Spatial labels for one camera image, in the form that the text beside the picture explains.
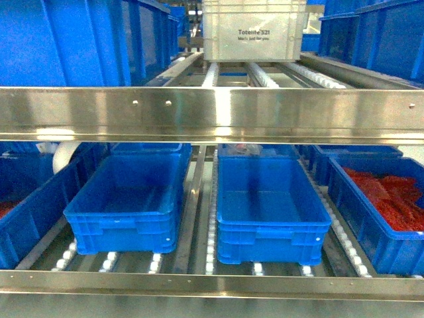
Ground blue bin with red parts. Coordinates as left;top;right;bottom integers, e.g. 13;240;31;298
328;157;423;276

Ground red parts in bin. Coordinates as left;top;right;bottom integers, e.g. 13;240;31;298
343;167;423;232

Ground blue bin behind right bin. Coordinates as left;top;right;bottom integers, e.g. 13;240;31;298
218;143;299;159

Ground blue bin behind bin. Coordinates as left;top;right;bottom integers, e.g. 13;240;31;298
107;142;192;167
218;143;299;159

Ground blue bin behind left bin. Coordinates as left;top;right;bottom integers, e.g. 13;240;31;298
107;142;192;167

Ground left empty blue bin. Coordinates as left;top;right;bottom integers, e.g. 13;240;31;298
64;154;190;254

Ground grey tote box Totelite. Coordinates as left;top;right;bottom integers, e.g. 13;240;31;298
202;0;306;62

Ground blue bin lower far left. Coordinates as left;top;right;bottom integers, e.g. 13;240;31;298
1;143;105;270

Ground stainless steel flow rack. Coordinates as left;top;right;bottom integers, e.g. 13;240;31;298
0;49;424;318

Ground large blue crate upper left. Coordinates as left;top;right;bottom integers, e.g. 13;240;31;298
1;1;178;87

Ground large blue crate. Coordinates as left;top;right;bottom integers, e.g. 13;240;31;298
1;1;178;87
318;1;423;83

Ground large blue crate upper right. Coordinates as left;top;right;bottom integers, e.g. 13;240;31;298
318;1;423;83

